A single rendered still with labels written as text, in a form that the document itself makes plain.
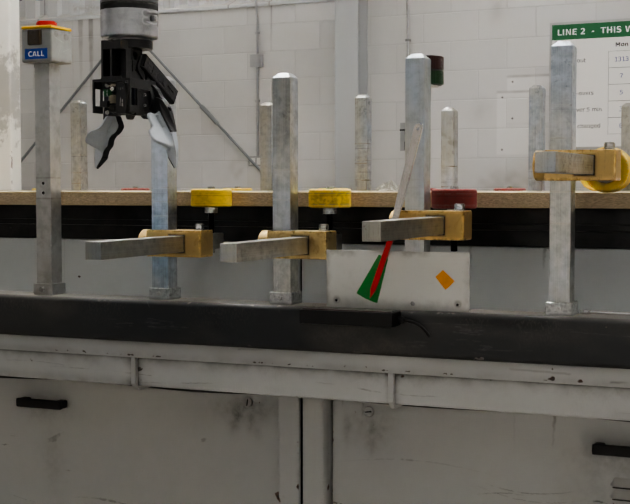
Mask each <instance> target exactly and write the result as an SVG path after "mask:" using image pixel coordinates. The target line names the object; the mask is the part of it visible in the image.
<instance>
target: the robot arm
mask: <svg viewBox="0 0 630 504"><path fill-rule="evenodd" d="M100 36H101V38H102V39H105V40H101V79H94V80H92V104H93V113H97V114H103V122H102V124H101V125H100V126H99V127H98V128H97V129H94V130H92V131H90V132H89V133H88V134H87V136H86V138H85V142H86V143H87V144H89V145H91V146H92V147H94V148H95V156H94V160H95V168H97V169H99V168H100V167H101V166H102V165H103V164H104V162H105V161H106V160H107V159H108V155H109V151H110V150H111V149H112V147H113V146H114V140H115V138H116V137H117V136H118V135H119V134H120V133H121V132H122V130H123V129H124V124H123V121H122V118H121V115H126V119H128V120H133V119H134V117H135V116H141V117H142V118H143V119H148V120H149V122H150V126H151V128H150V129H149V130H148V133H149V135H150V137H151V138H152V139H153V140H154V141H155V142H156V143H158V144H161V145H162V146H163V147H164V148H165V149H166V152H167V156H168V159H169V161H170V162H171V164H172V166H173V168H177V167H178V139H177V134H176V132H177V129H176V124H175V119H174V114H173V110H172V108H171V106H170V104H174V102H175V99H176V96H177V93H178V90H177V89H176V88H175V87H174V86H173V84H172V83H171V82H170V81H169V80H168V79H167V77H166V76H165V75H164V74H163V73H162V72H161V70H160V69H159V68H158V67H157V66H156V65H155V63H154V62H153V61H152V60H151V59H150V58H149V56H148V55H147V54H142V52H144V51H152V50H153V40H157V39H158V0H100ZM95 89H99V90H100V106H95ZM103 91H104V101H103ZM103 107H104V113H103Z"/></svg>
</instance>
